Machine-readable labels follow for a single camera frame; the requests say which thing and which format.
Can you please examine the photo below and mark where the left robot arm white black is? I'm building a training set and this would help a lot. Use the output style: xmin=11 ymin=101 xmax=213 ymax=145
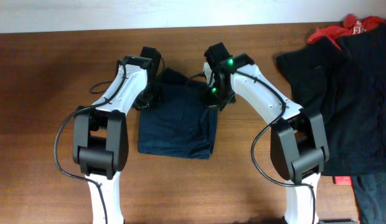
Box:
xmin=73 ymin=47 xmax=162 ymax=223

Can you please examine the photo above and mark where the red t-shirt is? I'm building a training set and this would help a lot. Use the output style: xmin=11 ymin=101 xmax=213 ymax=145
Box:
xmin=307 ymin=14 xmax=386 ymax=50

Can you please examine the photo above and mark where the black t-shirt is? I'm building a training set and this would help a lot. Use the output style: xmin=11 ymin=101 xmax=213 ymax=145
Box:
xmin=276 ymin=24 xmax=386 ymax=176

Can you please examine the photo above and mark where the grey dark garment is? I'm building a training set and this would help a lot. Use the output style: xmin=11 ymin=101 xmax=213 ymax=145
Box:
xmin=351 ymin=172 xmax=386 ymax=224

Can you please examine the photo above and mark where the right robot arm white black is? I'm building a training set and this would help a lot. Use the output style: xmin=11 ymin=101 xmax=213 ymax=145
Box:
xmin=202 ymin=42 xmax=329 ymax=223

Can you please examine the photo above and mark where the small red object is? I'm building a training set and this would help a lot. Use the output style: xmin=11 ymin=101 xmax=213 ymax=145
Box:
xmin=332 ymin=176 xmax=352 ymax=185

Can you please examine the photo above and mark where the dark blue shirt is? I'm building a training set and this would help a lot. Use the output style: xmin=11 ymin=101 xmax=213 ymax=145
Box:
xmin=138 ymin=68 xmax=218 ymax=159

